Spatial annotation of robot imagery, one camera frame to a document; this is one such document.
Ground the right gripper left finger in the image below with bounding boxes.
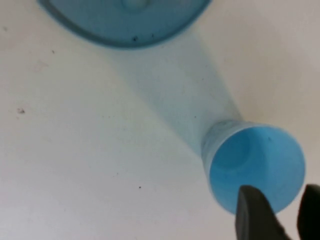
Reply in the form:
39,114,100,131
234,184,288,240

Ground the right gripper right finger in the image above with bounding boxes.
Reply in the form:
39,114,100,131
298,183,320,240

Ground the blue marbled plastic cup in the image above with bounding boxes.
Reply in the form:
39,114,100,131
201,119,307,216

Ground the blue cup stand with pegs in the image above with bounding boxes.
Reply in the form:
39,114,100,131
37,0,211,50

